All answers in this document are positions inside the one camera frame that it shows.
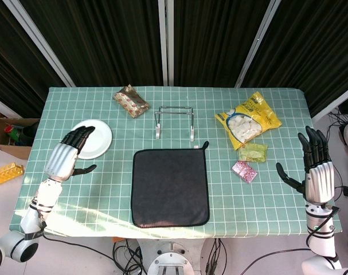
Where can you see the yellow dumpling bag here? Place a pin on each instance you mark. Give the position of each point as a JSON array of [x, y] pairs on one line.
[[248, 126]]

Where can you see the white frame post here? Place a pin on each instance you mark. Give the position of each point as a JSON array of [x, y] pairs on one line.
[[165, 43], [1, 106], [334, 104], [257, 43], [39, 43]]

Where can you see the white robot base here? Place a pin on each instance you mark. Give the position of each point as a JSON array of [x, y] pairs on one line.
[[169, 260]]

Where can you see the yellow plastic tray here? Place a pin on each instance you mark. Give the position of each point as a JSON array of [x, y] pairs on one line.
[[6, 174]]

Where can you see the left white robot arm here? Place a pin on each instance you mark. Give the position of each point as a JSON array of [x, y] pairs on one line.
[[33, 217]]

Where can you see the green checkered tablecloth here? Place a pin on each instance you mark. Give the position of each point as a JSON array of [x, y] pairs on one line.
[[76, 194]]

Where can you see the green crumpled packet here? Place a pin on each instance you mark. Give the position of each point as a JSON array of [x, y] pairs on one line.
[[252, 152]]

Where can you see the dark blue cloth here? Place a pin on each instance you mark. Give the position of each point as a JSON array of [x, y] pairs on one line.
[[169, 189]]

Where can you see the black pleated curtain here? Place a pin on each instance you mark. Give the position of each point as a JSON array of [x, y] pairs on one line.
[[211, 43], [311, 43], [105, 43], [13, 71]]

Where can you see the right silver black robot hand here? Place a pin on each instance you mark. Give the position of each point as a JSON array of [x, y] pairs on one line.
[[320, 180]]

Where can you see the white round plate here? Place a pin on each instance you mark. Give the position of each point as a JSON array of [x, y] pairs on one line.
[[97, 140]]

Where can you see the cardboard box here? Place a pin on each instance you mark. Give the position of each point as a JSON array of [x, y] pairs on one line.
[[1, 126]]

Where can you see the brown snack packet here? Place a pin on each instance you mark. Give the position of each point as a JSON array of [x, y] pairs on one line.
[[131, 101]]

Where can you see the pink foil packet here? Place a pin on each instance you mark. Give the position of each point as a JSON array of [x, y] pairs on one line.
[[244, 171]]

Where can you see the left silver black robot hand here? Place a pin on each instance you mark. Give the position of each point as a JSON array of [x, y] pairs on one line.
[[60, 160]]

